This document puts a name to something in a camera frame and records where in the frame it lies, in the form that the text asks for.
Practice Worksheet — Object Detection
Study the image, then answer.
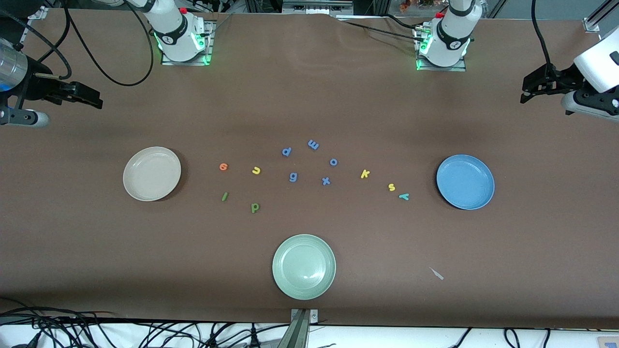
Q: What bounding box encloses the beige brown plate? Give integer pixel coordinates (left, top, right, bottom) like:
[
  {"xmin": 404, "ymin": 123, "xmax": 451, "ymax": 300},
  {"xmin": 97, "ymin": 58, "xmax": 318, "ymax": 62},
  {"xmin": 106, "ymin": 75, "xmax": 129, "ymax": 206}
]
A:
[{"xmin": 123, "ymin": 146, "xmax": 182, "ymax": 202}]

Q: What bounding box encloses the blue plate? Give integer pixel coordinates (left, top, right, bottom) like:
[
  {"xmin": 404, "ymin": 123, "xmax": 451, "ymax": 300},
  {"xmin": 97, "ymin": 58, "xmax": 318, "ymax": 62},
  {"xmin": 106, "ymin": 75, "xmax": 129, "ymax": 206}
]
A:
[{"xmin": 436, "ymin": 154, "xmax": 495, "ymax": 210}]

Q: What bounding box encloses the brown paper table cover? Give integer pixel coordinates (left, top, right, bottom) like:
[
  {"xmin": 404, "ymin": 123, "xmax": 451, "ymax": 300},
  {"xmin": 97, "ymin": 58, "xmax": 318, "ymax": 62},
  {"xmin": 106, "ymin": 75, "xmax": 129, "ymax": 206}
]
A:
[{"xmin": 0, "ymin": 9, "xmax": 619, "ymax": 329}]

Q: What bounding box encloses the pale green plate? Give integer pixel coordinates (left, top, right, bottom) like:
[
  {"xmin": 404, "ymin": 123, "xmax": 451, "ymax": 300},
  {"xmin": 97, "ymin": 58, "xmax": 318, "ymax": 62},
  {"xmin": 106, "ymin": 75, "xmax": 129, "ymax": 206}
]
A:
[{"xmin": 272, "ymin": 234, "xmax": 337, "ymax": 301}]

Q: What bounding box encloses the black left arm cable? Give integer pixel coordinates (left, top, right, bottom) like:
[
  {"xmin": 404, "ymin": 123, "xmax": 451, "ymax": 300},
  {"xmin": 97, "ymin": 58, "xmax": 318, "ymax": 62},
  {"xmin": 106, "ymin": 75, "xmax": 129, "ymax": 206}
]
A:
[{"xmin": 531, "ymin": 0, "xmax": 554, "ymax": 73}]

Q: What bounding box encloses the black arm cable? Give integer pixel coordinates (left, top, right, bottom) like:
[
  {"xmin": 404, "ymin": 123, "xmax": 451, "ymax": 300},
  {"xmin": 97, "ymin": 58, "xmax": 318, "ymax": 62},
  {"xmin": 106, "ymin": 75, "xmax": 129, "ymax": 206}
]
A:
[
  {"xmin": 531, "ymin": 0, "xmax": 554, "ymax": 73},
  {"xmin": 62, "ymin": 0, "xmax": 154, "ymax": 87}
]

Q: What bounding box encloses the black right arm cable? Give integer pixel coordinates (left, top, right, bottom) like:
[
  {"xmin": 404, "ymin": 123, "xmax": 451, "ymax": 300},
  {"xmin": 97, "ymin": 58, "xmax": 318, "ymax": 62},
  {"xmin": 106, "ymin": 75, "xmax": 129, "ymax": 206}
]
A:
[{"xmin": 62, "ymin": 0, "xmax": 154, "ymax": 87}]

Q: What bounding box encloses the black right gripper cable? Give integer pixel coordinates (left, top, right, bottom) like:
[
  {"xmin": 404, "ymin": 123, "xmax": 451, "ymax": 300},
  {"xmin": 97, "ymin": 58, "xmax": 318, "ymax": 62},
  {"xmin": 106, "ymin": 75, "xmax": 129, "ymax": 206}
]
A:
[{"xmin": 0, "ymin": 10, "xmax": 73, "ymax": 80}]

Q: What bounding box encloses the large aluminium corner rail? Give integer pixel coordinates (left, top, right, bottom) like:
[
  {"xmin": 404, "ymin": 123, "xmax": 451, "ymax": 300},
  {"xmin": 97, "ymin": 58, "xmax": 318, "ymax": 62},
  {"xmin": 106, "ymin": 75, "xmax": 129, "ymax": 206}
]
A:
[{"xmin": 583, "ymin": 0, "xmax": 619, "ymax": 33}]

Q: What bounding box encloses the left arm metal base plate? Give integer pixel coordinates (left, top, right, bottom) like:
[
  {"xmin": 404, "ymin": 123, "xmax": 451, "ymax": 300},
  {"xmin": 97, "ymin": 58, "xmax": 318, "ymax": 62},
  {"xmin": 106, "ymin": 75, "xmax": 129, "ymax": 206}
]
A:
[{"xmin": 415, "ymin": 24, "xmax": 467, "ymax": 72}]

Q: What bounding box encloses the short black table cable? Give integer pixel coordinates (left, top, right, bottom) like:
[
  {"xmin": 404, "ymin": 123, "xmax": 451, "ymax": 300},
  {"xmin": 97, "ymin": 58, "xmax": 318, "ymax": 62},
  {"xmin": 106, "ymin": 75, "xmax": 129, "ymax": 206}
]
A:
[{"xmin": 380, "ymin": 14, "xmax": 424, "ymax": 30}]

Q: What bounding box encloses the long black table cable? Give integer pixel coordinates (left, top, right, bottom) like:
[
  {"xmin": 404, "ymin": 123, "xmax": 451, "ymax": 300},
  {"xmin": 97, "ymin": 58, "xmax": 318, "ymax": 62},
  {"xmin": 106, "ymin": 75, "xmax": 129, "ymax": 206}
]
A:
[{"xmin": 339, "ymin": 18, "xmax": 420, "ymax": 39}]

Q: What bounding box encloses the tangled black floor cable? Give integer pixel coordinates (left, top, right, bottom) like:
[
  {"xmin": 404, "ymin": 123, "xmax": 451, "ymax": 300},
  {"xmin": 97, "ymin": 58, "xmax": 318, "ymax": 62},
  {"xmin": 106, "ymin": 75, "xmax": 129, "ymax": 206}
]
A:
[{"xmin": 0, "ymin": 304, "xmax": 104, "ymax": 348}]

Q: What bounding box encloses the grey metal frame piece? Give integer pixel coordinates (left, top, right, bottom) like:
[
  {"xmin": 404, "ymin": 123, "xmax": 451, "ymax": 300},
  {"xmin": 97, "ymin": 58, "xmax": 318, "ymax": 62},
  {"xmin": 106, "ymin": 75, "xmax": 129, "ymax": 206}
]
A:
[{"xmin": 282, "ymin": 0, "xmax": 354, "ymax": 15}]

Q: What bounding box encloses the black plug cable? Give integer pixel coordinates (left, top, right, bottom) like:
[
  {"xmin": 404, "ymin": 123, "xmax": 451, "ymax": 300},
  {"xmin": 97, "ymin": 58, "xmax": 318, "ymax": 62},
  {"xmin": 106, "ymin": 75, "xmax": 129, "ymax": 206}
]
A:
[{"xmin": 244, "ymin": 323, "xmax": 262, "ymax": 348}]

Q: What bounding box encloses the silver post bracket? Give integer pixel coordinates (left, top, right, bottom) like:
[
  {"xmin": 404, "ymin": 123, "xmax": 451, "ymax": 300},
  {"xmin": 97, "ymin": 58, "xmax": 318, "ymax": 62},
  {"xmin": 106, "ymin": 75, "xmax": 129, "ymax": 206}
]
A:
[{"xmin": 290, "ymin": 308, "xmax": 319, "ymax": 324}]

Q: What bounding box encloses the aluminium profile post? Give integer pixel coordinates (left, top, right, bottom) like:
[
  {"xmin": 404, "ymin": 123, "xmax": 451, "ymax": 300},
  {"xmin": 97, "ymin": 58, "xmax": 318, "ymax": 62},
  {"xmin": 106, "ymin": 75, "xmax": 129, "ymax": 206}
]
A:
[{"xmin": 277, "ymin": 309, "xmax": 311, "ymax": 348}]

